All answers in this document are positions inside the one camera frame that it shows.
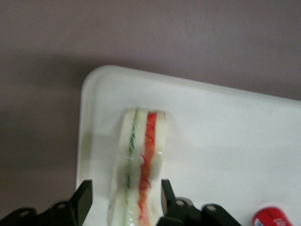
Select triangular sandwich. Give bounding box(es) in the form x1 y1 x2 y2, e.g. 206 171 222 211
106 106 168 226

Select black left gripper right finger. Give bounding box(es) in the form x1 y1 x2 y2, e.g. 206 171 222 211
157 178 241 226

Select red and white cup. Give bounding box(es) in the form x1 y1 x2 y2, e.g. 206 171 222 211
252 201 297 226

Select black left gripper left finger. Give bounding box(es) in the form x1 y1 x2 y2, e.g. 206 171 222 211
0 179 94 226

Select beige plastic tray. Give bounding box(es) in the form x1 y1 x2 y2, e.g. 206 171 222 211
75 65 301 226

